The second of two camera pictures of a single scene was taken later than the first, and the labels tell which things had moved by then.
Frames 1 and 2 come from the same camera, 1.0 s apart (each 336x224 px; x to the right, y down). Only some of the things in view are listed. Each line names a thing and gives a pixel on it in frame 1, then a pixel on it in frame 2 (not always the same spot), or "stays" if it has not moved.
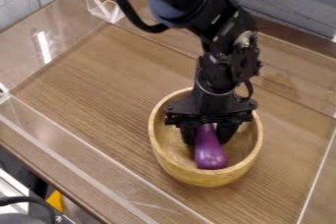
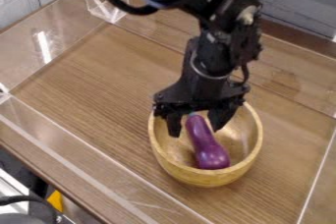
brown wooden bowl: [172, 154] stays
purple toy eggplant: [209, 152] stays
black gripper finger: [225, 130] → [220, 115]
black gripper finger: [189, 135] → [173, 123]
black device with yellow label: [42, 209] stays
